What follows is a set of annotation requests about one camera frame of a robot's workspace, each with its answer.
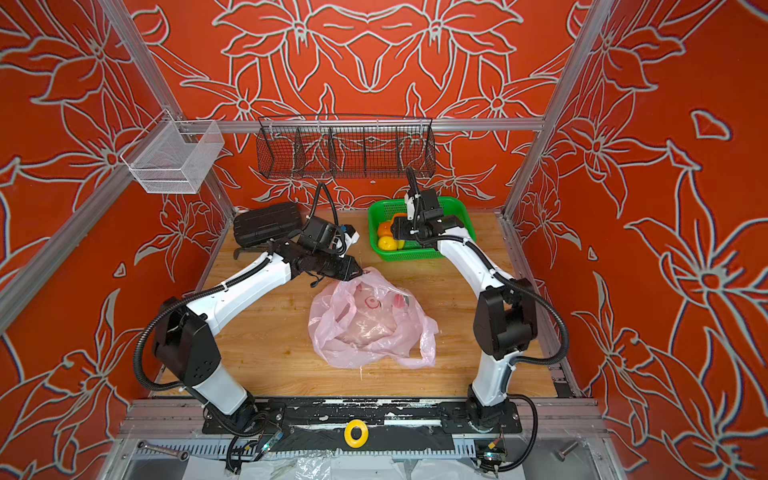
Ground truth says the orange mandarin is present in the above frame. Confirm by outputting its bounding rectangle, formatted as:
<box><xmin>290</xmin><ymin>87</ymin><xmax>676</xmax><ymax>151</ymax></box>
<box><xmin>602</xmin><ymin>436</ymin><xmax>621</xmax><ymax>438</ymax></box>
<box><xmin>391</xmin><ymin>212</ymin><xmax>408</xmax><ymax>224</ymax></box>
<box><xmin>377</xmin><ymin>221</ymin><xmax>394</xmax><ymax>237</ymax></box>

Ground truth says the yellow mandarin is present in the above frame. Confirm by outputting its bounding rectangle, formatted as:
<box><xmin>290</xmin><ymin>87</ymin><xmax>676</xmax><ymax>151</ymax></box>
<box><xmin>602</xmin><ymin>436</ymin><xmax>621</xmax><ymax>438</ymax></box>
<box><xmin>377</xmin><ymin>235</ymin><xmax>405</xmax><ymax>252</ymax></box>

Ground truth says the pink plastic bag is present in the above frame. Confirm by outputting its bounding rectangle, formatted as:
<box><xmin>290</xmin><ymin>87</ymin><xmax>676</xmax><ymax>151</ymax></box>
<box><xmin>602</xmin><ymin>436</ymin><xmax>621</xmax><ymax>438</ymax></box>
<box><xmin>308</xmin><ymin>267</ymin><xmax>439</xmax><ymax>369</ymax></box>

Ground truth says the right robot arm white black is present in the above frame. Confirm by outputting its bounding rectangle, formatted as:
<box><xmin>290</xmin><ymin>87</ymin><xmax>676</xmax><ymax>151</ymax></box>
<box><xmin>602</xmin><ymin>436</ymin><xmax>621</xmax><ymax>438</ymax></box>
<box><xmin>392</xmin><ymin>183</ymin><xmax>570</xmax><ymax>432</ymax></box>

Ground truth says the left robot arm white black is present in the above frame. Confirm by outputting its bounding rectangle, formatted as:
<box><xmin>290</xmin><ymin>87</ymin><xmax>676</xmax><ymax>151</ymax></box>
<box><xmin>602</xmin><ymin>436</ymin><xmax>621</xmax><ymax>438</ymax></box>
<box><xmin>133</xmin><ymin>217</ymin><xmax>363</xmax><ymax>434</ymax></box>

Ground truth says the green plastic basket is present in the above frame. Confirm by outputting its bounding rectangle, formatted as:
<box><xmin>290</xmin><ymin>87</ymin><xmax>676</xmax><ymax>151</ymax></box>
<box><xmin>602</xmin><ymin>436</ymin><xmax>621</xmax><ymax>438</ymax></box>
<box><xmin>367</xmin><ymin>196</ymin><xmax>477</xmax><ymax>262</ymax></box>

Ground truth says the black plastic case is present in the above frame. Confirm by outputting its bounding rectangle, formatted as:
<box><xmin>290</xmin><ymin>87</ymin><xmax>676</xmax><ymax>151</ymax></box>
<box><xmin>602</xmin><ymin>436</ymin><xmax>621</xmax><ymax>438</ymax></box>
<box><xmin>233</xmin><ymin>202</ymin><xmax>303</xmax><ymax>248</ymax></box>

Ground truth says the yellow tape roll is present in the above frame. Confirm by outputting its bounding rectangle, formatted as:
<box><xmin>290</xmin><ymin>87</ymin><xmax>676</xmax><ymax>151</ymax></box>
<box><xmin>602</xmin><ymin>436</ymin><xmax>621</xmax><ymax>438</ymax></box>
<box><xmin>344</xmin><ymin>419</ymin><xmax>369</xmax><ymax>449</ymax></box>

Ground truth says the metal wrench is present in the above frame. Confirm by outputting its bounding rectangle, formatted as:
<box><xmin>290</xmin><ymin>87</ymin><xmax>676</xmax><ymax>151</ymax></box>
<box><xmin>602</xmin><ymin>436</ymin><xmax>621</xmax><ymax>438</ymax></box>
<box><xmin>136</xmin><ymin>440</ymin><xmax>190</xmax><ymax>462</ymax></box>

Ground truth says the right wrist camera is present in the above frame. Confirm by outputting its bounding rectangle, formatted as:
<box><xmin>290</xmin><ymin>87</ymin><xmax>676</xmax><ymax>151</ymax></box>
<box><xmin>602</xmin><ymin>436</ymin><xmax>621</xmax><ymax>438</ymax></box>
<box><xmin>404</xmin><ymin>193</ymin><xmax>419</xmax><ymax>221</ymax></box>

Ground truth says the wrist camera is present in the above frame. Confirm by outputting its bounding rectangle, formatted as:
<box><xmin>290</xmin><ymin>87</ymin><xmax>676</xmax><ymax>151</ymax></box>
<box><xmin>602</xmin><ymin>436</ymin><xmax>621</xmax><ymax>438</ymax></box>
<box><xmin>404</xmin><ymin>193</ymin><xmax>419</xmax><ymax>221</ymax></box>
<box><xmin>340</xmin><ymin>224</ymin><xmax>360</xmax><ymax>248</ymax></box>

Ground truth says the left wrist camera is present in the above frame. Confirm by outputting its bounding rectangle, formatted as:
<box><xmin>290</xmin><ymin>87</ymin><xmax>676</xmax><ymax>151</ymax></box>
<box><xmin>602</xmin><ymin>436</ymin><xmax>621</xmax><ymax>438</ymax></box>
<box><xmin>340</xmin><ymin>224</ymin><xmax>360</xmax><ymax>248</ymax></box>

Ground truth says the black wire wall basket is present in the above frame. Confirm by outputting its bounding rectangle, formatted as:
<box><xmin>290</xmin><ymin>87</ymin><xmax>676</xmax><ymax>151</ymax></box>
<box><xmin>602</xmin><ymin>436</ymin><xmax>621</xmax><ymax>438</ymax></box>
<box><xmin>256</xmin><ymin>115</ymin><xmax>437</xmax><ymax>180</ymax></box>

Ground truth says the clear plastic wall bin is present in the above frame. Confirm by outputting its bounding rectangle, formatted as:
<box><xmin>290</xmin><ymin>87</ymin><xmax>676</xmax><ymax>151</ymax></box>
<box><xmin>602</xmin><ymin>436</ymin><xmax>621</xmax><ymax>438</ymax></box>
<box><xmin>120</xmin><ymin>110</ymin><xmax>224</xmax><ymax>194</ymax></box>

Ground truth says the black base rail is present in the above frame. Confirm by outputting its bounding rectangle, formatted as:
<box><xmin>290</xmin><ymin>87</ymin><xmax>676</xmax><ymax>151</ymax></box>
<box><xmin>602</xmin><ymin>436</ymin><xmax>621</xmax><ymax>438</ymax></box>
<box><xmin>200</xmin><ymin>395</ymin><xmax>523</xmax><ymax>457</ymax></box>

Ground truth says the metal bolt on frame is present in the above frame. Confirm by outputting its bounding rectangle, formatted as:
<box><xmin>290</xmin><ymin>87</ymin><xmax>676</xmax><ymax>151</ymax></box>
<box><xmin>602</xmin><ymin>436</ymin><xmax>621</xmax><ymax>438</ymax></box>
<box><xmin>555</xmin><ymin>441</ymin><xmax>580</xmax><ymax>462</ymax></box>

